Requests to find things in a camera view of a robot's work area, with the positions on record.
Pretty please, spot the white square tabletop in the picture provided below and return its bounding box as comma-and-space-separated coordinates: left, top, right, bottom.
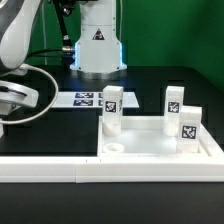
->
97, 116, 209, 157

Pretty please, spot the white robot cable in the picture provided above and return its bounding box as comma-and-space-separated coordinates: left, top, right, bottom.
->
0, 63, 60, 126

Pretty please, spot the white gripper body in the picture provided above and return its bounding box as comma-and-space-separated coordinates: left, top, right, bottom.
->
0, 81, 39, 115

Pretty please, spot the black cable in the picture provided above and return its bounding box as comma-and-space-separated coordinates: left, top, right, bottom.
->
28, 48, 76, 61

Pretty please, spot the white base tag plate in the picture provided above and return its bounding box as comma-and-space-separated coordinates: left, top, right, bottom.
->
53, 92, 139, 108

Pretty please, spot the white L-shaped obstacle wall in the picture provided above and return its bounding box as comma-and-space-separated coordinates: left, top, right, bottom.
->
0, 128, 224, 183

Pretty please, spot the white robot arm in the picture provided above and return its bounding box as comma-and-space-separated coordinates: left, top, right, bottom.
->
0, 0, 127, 113

